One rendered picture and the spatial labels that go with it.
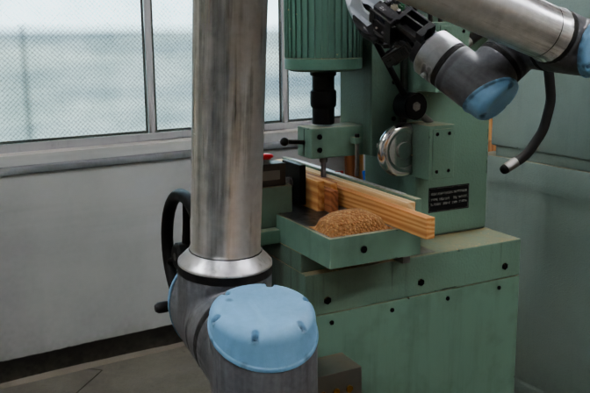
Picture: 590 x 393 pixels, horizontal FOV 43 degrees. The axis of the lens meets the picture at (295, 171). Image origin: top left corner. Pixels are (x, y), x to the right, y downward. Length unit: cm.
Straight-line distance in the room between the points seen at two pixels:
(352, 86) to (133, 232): 149
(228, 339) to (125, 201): 202
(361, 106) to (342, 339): 53
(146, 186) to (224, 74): 195
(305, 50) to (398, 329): 64
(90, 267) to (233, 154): 195
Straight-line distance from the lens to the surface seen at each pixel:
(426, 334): 173
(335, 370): 153
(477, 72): 131
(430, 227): 141
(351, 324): 160
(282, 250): 159
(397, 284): 164
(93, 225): 296
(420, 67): 135
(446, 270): 171
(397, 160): 167
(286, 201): 160
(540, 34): 119
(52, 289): 299
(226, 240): 113
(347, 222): 143
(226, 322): 101
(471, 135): 182
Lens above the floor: 128
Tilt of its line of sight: 10 degrees down
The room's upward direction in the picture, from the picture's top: 1 degrees counter-clockwise
